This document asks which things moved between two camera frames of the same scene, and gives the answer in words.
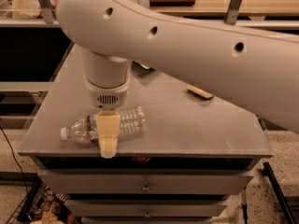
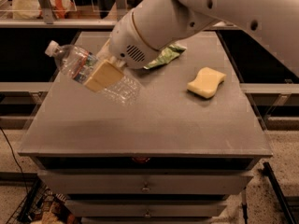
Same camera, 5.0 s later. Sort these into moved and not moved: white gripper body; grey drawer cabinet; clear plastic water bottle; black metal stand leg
Moved: white gripper body; clear plastic water bottle
Not moved: black metal stand leg; grey drawer cabinet
